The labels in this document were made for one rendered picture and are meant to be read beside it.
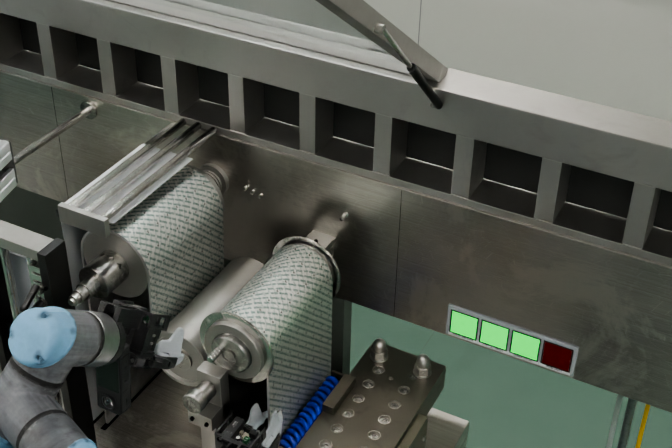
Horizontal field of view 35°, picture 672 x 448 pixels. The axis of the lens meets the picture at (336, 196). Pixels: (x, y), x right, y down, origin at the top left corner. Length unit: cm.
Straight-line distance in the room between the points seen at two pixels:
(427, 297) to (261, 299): 34
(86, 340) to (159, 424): 82
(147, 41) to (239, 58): 21
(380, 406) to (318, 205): 40
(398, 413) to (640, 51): 248
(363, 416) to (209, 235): 45
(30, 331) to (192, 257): 65
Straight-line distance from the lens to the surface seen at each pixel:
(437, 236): 191
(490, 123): 175
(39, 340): 136
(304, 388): 201
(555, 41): 430
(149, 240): 186
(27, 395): 140
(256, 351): 179
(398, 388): 208
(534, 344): 196
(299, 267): 191
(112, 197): 187
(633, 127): 172
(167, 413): 223
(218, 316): 181
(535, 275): 188
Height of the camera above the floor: 248
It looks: 34 degrees down
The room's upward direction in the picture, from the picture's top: 1 degrees clockwise
